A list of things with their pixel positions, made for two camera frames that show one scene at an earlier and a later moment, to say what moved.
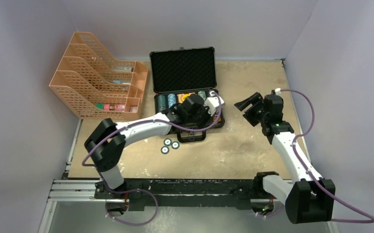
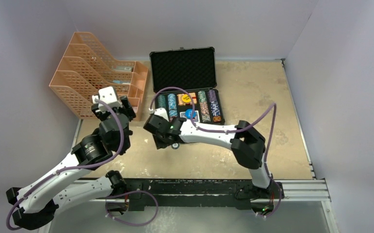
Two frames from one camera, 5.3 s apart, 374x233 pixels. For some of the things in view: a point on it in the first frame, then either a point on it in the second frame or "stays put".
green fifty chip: x=175 y=145 stays put
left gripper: x=209 y=119 -> x=128 y=110
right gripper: x=255 y=100 -> x=160 y=143
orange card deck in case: x=180 y=96 stays put
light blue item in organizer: x=121 y=82 stays put
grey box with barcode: x=124 y=68 stays put
